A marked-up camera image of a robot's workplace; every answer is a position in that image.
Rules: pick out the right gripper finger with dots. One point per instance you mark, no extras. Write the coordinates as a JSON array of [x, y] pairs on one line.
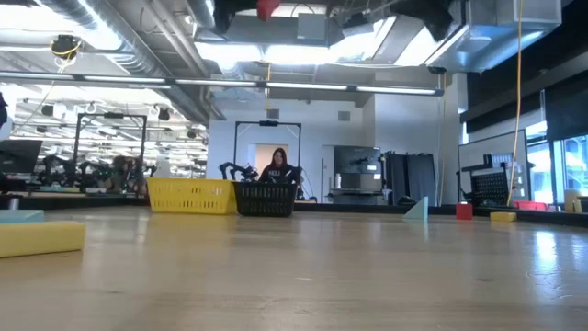
[[432, 16]]

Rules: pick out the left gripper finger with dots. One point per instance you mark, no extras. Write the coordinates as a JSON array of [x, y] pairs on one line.
[[232, 11]]

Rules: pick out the teal triangular foam block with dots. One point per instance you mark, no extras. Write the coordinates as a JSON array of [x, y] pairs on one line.
[[420, 212]]

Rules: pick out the small red cube block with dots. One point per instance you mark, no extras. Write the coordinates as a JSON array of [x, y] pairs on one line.
[[464, 211]]

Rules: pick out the small yellow foam block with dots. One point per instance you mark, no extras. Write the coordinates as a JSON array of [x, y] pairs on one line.
[[503, 216]]

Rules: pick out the long teal foam block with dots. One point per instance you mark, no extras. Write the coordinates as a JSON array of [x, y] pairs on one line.
[[20, 216]]

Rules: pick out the long yellow foam block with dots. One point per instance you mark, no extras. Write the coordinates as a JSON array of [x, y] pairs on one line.
[[41, 239]]

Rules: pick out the background black robot arm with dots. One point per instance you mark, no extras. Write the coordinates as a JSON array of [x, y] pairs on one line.
[[234, 171]]

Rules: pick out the long ceiling light bar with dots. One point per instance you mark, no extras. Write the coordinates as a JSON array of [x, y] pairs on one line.
[[303, 86]]

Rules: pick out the white partition board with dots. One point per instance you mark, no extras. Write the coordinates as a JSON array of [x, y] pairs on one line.
[[478, 151]]

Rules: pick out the dark grey curtain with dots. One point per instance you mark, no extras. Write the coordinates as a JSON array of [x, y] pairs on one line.
[[413, 179]]

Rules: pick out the person seated behind baskets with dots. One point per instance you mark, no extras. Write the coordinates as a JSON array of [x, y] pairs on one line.
[[278, 170]]

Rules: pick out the black pegboard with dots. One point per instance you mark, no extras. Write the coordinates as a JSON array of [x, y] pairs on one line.
[[489, 188]]

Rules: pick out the yellow plastic basket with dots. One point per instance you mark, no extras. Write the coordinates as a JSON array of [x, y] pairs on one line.
[[190, 195]]

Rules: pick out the white bottle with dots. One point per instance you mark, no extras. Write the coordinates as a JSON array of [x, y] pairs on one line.
[[338, 181]]

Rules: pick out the black plastic basket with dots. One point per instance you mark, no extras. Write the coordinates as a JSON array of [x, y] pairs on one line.
[[265, 200]]

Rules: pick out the person at distant desk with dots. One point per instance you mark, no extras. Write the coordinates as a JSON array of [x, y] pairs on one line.
[[126, 177]]

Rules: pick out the red storage bin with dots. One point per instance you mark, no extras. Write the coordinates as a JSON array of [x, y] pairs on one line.
[[528, 206]]

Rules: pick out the pale yellow cylinder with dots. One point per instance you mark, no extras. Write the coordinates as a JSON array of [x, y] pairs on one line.
[[572, 201]]

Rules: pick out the black computer monitor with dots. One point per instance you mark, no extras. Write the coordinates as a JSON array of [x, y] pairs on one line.
[[20, 156]]

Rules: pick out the silver ventilation duct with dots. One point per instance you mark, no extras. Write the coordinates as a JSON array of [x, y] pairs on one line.
[[496, 41]]

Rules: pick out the black gantry frame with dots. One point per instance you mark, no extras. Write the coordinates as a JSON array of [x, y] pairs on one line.
[[110, 115], [267, 123]]

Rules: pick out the black aluminium table frame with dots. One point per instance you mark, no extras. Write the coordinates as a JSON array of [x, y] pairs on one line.
[[367, 208]]

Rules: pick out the silver metal post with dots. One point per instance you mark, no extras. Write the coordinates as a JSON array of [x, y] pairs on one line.
[[11, 203]]

